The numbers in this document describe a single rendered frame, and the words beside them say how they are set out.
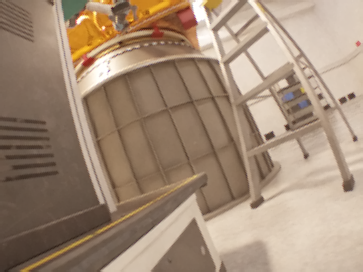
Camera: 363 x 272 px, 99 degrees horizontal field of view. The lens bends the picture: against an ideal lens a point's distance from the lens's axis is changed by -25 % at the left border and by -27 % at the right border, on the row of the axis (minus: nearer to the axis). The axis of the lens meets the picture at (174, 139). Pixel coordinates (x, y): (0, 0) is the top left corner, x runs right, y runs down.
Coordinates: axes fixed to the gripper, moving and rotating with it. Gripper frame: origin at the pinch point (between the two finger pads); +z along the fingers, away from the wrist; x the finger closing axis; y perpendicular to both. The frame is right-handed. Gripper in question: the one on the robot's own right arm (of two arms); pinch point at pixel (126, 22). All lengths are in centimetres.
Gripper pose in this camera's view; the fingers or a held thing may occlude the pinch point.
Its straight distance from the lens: 140.3
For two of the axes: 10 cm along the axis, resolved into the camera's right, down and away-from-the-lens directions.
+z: 3.2, 9.1, 2.7
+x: 9.4, -2.8, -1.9
